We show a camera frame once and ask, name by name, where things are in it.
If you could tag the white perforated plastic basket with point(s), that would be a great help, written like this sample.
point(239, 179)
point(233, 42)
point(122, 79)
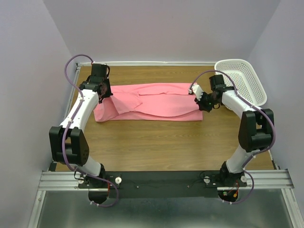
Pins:
point(245, 78)

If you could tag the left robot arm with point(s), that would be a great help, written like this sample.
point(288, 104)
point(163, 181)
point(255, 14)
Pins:
point(67, 141)

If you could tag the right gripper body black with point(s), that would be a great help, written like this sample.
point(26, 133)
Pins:
point(203, 103)

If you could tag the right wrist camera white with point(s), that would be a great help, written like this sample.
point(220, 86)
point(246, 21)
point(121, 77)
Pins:
point(196, 90)

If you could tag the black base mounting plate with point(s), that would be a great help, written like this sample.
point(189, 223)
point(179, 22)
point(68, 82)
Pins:
point(163, 184)

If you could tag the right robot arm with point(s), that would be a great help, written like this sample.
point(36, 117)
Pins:
point(256, 131)

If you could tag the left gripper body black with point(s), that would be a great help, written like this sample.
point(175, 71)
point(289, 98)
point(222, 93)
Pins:
point(106, 91)

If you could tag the aluminium frame rail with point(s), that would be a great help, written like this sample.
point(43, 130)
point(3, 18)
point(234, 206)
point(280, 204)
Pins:
point(166, 146)

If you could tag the pink t shirt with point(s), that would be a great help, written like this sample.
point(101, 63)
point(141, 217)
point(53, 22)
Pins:
point(153, 102)

